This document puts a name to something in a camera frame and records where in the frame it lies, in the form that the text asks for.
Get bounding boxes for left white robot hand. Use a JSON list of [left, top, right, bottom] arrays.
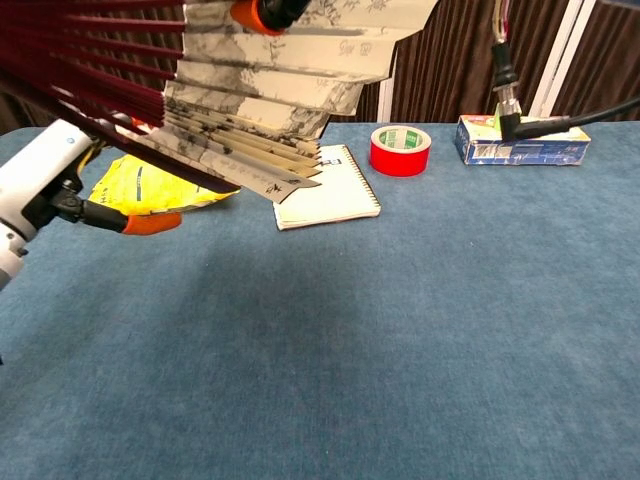
[[0, 118, 184, 294]]

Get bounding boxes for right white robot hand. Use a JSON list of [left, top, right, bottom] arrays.
[[229, 0, 314, 37]]

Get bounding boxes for paper folding fan red ribs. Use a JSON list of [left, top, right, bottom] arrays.
[[0, 0, 439, 205]]

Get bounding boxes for yellow snack bag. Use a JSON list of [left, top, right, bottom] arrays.
[[88, 153, 242, 217]]

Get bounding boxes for pale yellow spiral notebook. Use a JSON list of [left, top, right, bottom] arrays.
[[272, 143, 382, 232]]

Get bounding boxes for dark brown pleated curtain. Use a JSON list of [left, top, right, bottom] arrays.
[[0, 0, 640, 137]]

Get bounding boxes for red tape roll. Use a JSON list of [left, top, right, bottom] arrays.
[[368, 124, 431, 178]]

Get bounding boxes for blue printed cardboard box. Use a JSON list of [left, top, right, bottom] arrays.
[[455, 113, 592, 167]]

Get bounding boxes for blue felt table mat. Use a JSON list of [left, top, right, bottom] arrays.
[[0, 121, 640, 480]]

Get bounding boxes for white screen frame post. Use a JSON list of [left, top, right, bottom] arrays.
[[528, 0, 587, 119], [377, 77, 397, 124]]

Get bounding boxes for black connector cable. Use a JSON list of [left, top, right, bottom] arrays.
[[491, 0, 640, 144]]

